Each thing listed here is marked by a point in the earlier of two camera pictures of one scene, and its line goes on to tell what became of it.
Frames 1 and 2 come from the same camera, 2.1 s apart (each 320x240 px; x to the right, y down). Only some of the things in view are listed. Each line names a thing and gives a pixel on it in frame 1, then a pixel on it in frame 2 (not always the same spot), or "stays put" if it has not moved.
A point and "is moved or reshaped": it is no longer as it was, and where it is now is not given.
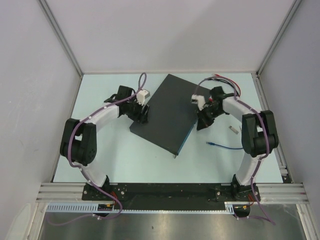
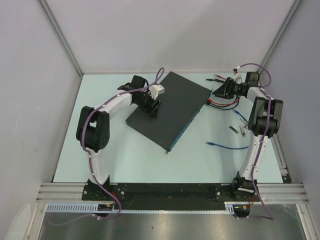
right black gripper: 203,122 → 227,87
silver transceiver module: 233,129 stays put
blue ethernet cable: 212,143 stays put
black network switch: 172,114 is moved or reshaped
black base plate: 168,196 stays put
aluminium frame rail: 282,193 stays put
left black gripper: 141,118 → 148,110
